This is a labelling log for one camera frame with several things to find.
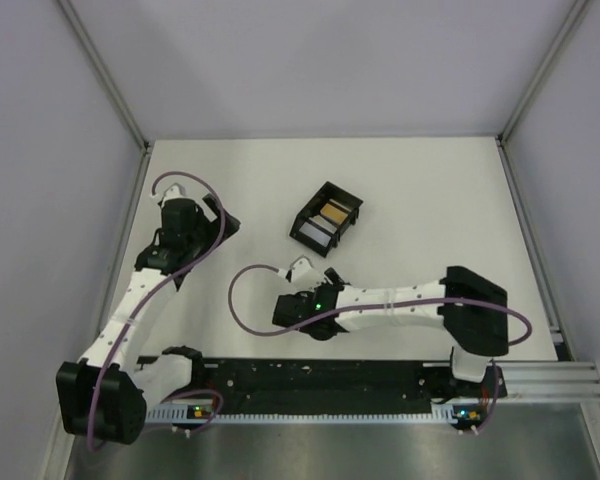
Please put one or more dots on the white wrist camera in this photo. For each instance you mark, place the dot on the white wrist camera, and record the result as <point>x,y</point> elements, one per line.
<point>302,274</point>
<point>173,192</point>

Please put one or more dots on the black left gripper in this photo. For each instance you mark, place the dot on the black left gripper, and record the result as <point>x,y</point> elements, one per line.
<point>211,226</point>

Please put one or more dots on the aluminium right frame post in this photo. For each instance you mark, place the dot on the aluminium right frame post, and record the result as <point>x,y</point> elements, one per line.
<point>576,14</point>

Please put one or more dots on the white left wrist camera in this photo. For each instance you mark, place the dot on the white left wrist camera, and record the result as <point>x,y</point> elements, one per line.
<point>173,192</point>

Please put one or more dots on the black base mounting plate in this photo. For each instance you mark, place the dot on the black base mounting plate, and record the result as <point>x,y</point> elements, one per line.
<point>333,387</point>

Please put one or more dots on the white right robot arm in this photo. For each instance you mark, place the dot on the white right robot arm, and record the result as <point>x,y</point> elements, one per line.
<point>469,308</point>

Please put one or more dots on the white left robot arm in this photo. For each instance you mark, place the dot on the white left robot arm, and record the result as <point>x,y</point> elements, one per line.
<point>106,395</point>

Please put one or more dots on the aluminium frame post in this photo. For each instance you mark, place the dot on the aluminium frame post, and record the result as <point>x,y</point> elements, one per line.
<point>102,73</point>
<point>576,14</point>

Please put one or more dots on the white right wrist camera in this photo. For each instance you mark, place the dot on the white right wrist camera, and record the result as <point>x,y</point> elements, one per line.
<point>302,274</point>

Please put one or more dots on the white slotted cable duct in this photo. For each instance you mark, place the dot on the white slotted cable duct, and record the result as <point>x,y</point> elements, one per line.
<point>182,414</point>

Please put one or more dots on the black plastic card tray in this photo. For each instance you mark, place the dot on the black plastic card tray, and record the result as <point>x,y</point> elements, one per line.
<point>311,212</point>

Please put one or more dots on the aluminium left frame post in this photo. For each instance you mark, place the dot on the aluminium left frame post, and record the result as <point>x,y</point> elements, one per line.
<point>102,73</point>

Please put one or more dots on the grey blue card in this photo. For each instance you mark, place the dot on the grey blue card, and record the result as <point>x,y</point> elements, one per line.
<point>316,234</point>

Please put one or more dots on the aluminium front rail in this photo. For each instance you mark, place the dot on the aluminium front rail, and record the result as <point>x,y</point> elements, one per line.
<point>551,382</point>

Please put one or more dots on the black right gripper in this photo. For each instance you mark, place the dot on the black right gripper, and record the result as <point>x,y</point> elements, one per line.
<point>310,293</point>

